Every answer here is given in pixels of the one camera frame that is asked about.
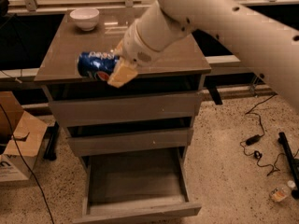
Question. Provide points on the white ceramic bowl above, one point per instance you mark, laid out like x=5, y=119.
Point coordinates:
x=85, y=18

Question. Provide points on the grey top drawer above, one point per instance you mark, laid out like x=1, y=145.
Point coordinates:
x=104, y=111

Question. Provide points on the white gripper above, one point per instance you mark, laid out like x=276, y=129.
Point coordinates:
x=133, y=48

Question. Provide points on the grey open bottom drawer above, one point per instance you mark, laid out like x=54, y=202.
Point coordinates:
x=136, y=187

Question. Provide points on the grey middle drawer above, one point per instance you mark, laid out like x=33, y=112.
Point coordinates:
x=126, y=142

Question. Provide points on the small bottle on floor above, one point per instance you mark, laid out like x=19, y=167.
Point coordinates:
x=281, y=192

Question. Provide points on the black power adapter with cable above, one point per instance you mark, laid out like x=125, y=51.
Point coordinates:
x=256, y=154

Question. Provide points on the black stand foot left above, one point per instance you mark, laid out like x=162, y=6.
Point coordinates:
x=51, y=137

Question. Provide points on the blue pepsi can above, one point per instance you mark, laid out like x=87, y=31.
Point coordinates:
x=97, y=65

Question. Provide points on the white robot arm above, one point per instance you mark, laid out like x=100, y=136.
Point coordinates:
x=268, y=48

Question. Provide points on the black stand leg right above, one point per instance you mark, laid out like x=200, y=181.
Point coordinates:
x=292, y=161

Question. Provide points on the grey drawer cabinet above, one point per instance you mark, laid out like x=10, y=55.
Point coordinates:
x=179, y=70

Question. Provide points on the brown cardboard box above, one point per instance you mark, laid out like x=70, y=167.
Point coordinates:
x=21, y=137

